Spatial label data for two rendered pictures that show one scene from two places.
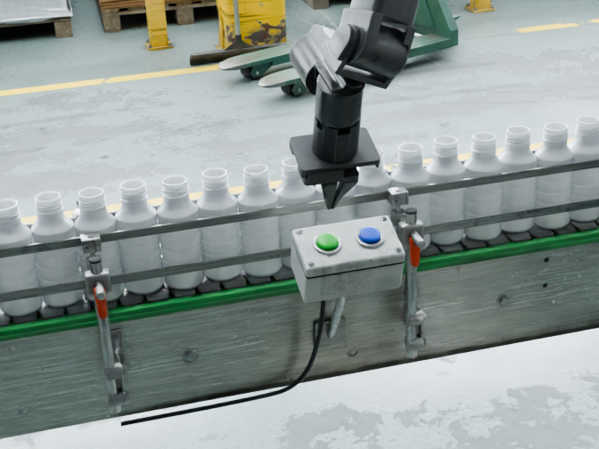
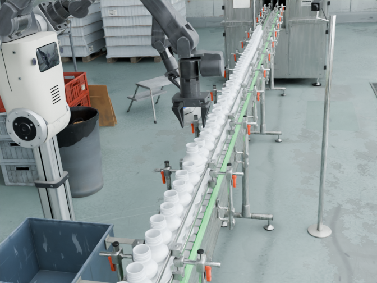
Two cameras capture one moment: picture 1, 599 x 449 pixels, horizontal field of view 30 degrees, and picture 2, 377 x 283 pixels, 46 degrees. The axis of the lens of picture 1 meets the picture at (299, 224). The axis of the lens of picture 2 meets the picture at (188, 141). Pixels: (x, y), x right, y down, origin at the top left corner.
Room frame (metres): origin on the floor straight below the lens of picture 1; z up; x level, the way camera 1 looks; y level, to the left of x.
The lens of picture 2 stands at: (2.24, -1.72, 1.73)
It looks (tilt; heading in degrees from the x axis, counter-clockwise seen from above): 23 degrees down; 118
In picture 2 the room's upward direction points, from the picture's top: 4 degrees counter-clockwise
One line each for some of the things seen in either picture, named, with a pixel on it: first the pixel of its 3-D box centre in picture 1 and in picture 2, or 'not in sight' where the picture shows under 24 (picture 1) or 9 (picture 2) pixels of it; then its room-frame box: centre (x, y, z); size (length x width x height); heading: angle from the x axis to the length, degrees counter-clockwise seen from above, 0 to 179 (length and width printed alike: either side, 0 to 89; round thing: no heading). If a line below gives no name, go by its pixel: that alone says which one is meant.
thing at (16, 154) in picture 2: not in sight; (33, 136); (-0.69, 0.86, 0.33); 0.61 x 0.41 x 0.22; 110
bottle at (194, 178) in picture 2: not in sight; (190, 187); (1.69, -0.69, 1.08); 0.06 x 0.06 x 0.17
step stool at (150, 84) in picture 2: not in sight; (154, 96); (-0.48, 2.58, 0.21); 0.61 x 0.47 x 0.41; 157
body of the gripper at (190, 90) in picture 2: not in sight; (190, 88); (1.68, -0.63, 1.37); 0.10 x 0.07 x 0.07; 14
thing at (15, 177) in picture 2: not in sight; (38, 159); (-0.69, 0.86, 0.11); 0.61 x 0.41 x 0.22; 109
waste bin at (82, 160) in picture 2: not in sight; (76, 153); (-0.10, 0.73, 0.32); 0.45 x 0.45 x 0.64
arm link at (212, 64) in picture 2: not in sight; (202, 55); (1.72, -0.62, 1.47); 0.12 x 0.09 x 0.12; 14
